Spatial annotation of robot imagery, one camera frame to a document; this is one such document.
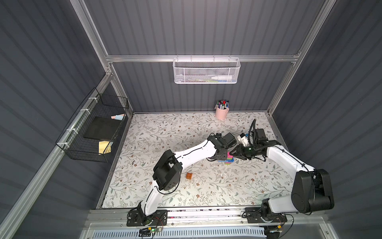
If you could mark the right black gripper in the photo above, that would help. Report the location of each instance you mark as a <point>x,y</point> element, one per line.
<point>244,151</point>

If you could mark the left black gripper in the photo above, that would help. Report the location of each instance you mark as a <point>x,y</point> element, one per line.
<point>223,152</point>

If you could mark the light blue long lego brick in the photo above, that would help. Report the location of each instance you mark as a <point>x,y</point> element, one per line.
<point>227,161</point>

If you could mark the orange lego brick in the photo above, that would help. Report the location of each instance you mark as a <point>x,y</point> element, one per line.
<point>189,176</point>

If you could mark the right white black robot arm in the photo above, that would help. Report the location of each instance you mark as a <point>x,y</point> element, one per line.
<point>311,189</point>

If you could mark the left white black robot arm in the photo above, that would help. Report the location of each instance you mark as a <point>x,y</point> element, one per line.
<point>167,171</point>

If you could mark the pink pen cup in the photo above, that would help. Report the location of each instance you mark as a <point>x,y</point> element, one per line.
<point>221,113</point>

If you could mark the markers in cup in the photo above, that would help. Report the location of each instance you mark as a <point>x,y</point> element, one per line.
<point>222,104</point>

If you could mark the floral table mat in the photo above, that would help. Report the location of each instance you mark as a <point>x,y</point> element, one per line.
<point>241,183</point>

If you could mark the white bottle in basket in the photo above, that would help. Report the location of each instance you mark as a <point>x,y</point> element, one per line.
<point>222,78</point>

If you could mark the pastel sticky note pad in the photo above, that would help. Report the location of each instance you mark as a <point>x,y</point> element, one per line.
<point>118,117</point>

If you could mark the small green circuit board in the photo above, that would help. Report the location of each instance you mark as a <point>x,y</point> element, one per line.
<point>149,232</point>

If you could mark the yellow sticky notes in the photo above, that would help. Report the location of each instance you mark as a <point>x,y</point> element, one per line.
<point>104,147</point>

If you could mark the black notebook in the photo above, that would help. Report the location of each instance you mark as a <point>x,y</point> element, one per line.
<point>102,129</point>

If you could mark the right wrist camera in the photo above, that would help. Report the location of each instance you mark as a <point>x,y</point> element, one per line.
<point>242,138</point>

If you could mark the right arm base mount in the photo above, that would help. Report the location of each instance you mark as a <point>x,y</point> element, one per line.
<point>258,215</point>

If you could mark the white wire mesh basket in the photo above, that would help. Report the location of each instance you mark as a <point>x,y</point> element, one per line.
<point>199,70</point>

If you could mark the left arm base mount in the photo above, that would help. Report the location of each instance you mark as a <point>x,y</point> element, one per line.
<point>136,218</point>

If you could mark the black wire wall basket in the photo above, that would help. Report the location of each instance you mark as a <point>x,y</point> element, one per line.
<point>72,140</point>

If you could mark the aluminium rail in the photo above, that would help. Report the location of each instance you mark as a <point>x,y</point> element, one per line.
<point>193,217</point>

